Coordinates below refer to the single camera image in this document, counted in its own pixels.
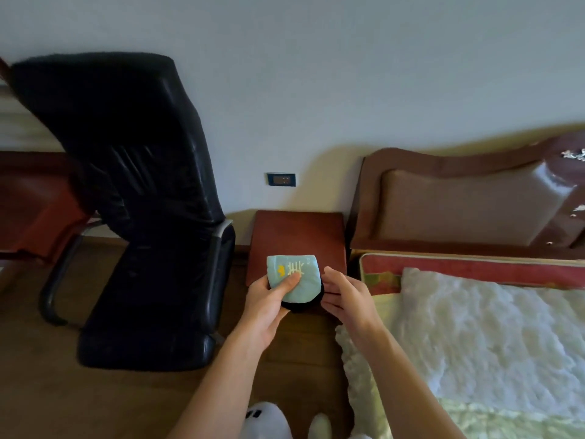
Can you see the person's right thumb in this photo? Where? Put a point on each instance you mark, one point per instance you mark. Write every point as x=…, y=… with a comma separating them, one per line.
x=337, y=277

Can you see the white slipper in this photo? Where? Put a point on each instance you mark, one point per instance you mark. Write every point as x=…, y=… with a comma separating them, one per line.
x=269, y=422
x=319, y=427

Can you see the person's left forearm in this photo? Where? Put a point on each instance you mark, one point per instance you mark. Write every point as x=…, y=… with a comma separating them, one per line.
x=219, y=388

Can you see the black leather office chair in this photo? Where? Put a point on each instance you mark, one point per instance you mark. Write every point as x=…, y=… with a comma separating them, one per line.
x=137, y=201

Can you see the pale green quilt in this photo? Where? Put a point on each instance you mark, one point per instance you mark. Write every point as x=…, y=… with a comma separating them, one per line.
x=516, y=422

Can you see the light blue printed cloth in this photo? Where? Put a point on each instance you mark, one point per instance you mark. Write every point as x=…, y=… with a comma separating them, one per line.
x=299, y=269

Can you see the brown padded bed headboard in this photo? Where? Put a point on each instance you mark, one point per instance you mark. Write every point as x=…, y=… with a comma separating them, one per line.
x=461, y=205

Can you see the person's right forearm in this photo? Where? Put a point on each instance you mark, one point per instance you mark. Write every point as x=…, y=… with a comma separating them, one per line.
x=406, y=384

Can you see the dark wall socket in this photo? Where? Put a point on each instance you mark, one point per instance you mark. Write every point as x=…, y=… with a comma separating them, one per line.
x=281, y=179

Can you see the red patterned mattress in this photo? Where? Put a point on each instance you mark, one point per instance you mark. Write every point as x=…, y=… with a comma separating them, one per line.
x=457, y=269

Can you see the person's right hand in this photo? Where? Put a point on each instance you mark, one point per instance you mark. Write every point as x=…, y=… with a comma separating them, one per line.
x=356, y=302

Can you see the reddish wooden desk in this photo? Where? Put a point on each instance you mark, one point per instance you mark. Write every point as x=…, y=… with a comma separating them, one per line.
x=32, y=205

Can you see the reddish wooden nightstand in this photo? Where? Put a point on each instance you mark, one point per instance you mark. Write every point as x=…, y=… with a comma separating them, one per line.
x=297, y=235

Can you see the person's left thumb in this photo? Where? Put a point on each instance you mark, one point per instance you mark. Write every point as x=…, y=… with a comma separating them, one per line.
x=286, y=285

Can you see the person's left hand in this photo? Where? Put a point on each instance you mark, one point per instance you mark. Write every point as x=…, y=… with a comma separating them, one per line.
x=260, y=308

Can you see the white fluffy blanket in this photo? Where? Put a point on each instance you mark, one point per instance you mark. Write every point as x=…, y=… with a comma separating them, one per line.
x=484, y=333

